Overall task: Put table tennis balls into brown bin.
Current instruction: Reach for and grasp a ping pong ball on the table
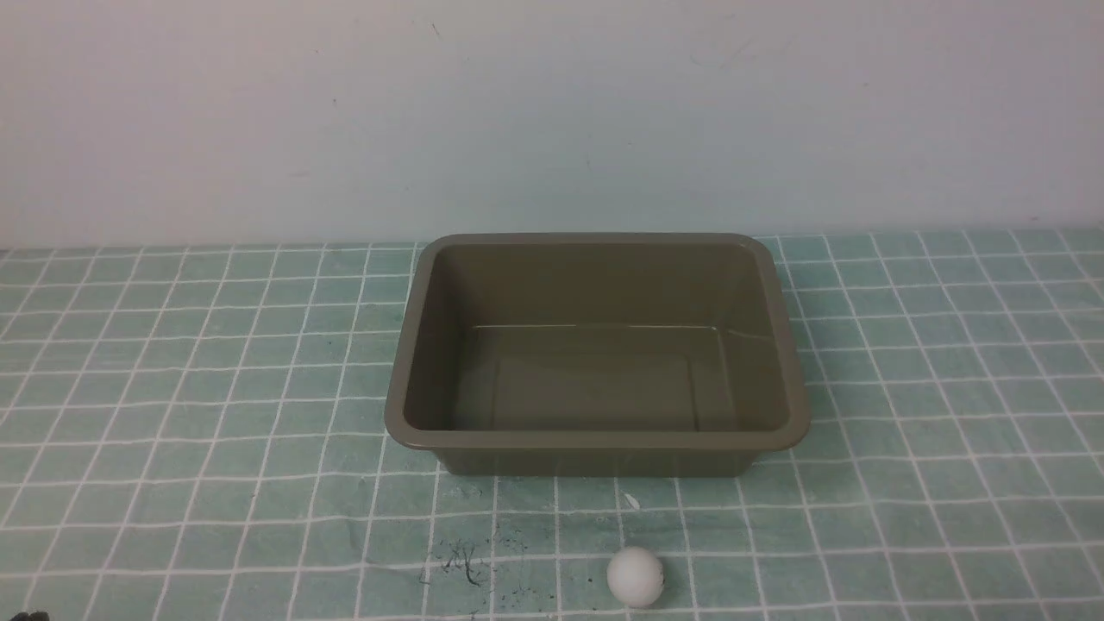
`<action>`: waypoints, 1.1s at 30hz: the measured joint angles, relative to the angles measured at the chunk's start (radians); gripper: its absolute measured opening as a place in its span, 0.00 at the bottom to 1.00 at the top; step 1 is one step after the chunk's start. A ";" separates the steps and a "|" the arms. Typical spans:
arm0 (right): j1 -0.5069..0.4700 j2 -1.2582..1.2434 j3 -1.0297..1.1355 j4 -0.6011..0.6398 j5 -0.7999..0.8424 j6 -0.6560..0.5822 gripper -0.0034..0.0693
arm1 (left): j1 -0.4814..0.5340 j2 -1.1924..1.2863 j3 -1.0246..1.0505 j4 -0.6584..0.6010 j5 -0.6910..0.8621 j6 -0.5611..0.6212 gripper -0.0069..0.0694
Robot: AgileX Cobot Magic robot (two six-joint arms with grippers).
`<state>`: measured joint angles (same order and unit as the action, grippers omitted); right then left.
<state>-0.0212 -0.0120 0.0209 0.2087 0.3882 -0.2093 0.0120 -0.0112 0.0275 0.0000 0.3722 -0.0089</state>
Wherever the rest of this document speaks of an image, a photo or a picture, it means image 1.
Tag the green checkered tablecloth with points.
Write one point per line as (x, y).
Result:
(197, 434)

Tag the olive green plastic bin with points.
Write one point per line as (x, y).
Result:
(597, 355)

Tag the white ping-pong ball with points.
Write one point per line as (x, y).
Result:
(635, 577)

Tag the black object at corner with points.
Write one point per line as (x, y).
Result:
(31, 616)

